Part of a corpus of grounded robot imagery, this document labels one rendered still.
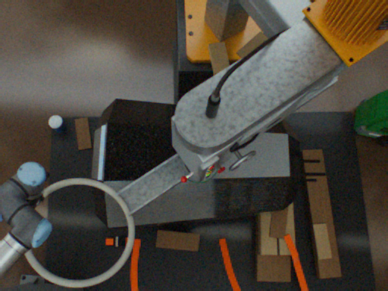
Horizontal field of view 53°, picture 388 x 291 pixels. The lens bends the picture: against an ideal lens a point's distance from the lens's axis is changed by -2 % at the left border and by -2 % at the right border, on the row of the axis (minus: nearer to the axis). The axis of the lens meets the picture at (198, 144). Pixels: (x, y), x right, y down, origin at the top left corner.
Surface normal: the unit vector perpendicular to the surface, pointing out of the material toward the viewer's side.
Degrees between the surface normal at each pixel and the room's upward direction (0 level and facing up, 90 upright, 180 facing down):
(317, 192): 0
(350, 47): 0
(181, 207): 45
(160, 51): 0
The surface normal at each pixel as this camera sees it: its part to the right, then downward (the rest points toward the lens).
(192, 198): 0.07, 0.51
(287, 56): 0.05, -0.25
